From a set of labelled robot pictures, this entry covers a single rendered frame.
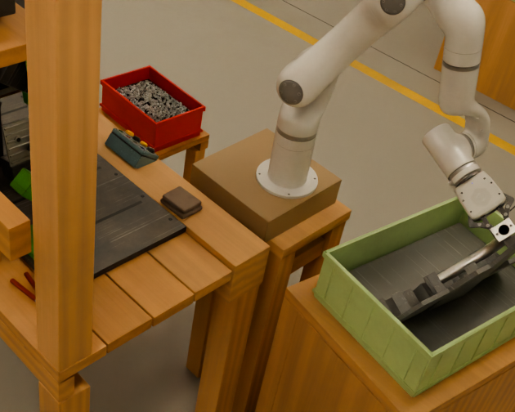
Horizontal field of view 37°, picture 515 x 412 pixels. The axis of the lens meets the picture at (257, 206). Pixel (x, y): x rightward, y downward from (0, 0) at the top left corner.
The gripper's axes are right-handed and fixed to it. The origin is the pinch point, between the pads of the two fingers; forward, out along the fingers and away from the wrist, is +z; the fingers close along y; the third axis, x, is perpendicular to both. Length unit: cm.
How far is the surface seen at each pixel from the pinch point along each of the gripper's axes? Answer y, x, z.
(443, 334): -28.0, 13.2, 13.4
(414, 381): -39.1, -1.1, 20.9
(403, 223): -21.2, 21.3, -20.2
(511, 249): -1.1, 2.6, 5.1
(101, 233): -89, -22, -53
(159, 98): -69, 27, -106
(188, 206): -68, -7, -52
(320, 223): -42, 23, -34
